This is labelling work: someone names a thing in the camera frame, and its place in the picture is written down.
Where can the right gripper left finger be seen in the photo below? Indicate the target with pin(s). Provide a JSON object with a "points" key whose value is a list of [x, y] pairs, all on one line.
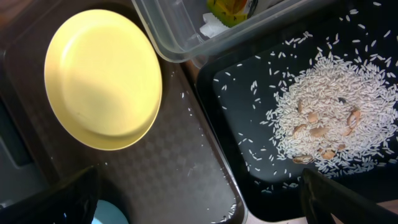
{"points": [[71, 200]]}

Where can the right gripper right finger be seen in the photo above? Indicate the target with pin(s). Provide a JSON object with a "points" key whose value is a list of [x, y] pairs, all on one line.
{"points": [[322, 199]]}

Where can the light blue bowl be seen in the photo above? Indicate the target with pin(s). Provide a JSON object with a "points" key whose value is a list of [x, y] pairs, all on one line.
{"points": [[107, 213]]}

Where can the rice food scraps pile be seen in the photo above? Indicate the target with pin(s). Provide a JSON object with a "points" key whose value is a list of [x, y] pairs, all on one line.
{"points": [[337, 117]]}

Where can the yellow round plate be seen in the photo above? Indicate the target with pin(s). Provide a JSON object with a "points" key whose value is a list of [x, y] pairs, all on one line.
{"points": [[103, 79]]}

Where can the white paper napkin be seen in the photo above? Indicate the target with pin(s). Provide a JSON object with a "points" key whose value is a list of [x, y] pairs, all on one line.
{"points": [[213, 26]]}

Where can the green orange snack wrapper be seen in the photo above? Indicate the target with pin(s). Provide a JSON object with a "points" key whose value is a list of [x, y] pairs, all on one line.
{"points": [[232, 12]]}

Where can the black rectangular waste tray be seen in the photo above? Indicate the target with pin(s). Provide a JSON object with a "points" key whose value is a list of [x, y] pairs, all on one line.
{"points": [[238, 89]]}

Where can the clear plastic waste bin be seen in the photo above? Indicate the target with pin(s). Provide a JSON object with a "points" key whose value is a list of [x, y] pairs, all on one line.
{"points": [[174, 26]]}

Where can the grey plastic dish rack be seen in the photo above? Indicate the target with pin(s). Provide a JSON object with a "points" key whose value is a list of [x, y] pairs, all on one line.
{"points": [[20, 176]]}

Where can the dark brown serving tray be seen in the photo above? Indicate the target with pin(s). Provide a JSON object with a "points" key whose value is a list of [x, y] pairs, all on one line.
{"points": [[174, 174]]}

